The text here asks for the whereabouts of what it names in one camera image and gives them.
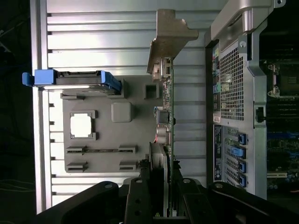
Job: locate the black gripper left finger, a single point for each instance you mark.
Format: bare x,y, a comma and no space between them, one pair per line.
137,203

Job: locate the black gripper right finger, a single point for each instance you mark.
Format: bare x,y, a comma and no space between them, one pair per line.
198,207

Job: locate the blue card retention clip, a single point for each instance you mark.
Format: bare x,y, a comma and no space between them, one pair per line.
242,138
242,180
242,166
238,152

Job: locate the green RAM stick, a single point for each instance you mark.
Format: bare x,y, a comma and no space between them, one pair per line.
105,150

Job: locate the grey parts rack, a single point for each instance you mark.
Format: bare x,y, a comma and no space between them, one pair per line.
105,140

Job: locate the silver CPU chip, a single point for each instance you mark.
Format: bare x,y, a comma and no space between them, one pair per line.
80,126

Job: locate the green motherboard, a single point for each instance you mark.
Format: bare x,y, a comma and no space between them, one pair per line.
280,151

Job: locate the blue expansion slot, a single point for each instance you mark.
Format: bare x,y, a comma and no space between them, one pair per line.
282,135

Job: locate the open black PC case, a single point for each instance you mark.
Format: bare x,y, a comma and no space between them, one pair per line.
231,93

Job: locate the CPU socket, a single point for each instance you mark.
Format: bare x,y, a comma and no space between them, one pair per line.
287,80

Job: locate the hard disk with blue caddy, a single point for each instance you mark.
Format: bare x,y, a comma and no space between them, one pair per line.
44,78

